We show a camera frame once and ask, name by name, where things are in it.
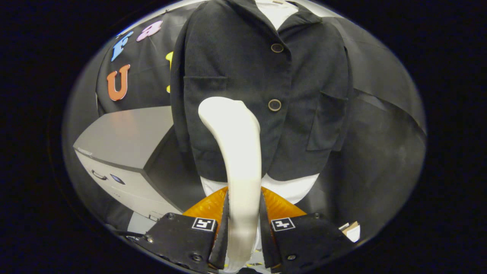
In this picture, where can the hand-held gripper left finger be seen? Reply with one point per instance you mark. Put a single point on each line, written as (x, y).
(222, 236)

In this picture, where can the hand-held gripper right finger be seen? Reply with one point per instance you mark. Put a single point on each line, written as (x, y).
(267, 239)

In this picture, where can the black button jacket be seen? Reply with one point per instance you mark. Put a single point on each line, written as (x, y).
(228, 57)

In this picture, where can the white mannequin torso on stand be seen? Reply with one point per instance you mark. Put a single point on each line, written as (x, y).
(293, 188)

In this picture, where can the small cardboard box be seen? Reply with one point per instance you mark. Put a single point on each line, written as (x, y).
(352, 232)

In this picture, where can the grey cabinet with dark top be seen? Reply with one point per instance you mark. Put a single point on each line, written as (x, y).
(125, 133)

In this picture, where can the black backdrop cloth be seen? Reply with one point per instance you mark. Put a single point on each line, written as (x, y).
(380, 152)

